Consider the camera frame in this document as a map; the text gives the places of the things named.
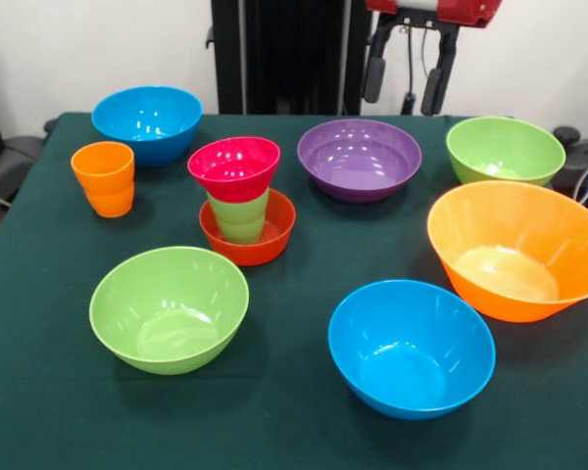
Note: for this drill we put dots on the black office chair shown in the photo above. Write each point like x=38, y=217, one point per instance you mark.
x=575, y=161
x=14, y=156

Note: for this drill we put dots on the pink plastic bowl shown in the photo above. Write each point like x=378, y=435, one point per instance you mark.
x=232, y=166

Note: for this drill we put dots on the purple plastic bowl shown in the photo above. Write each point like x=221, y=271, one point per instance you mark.
x=357, y=161

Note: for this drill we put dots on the red plastic bowl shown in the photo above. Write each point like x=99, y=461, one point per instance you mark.
x=274, y=245

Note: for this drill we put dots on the green plastic cup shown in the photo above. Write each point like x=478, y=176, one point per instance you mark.
x=240, y=220

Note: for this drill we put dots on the orange plastic cup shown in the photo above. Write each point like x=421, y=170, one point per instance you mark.
x=103, y=186

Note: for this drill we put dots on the blue plastic bowl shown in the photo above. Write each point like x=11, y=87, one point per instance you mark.
x=144, y=122
x=411, y=352

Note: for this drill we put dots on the green plastic bowl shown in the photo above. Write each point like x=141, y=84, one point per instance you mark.
x=504, y=152
x=169, y=313

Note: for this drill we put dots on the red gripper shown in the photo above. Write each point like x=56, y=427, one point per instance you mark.
x=463, y=12

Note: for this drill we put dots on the large orange plastic bowl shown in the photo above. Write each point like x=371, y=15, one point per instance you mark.
x=514, y=245

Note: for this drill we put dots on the dark green tablecloth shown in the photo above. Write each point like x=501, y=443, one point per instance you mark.
x=284, y=431

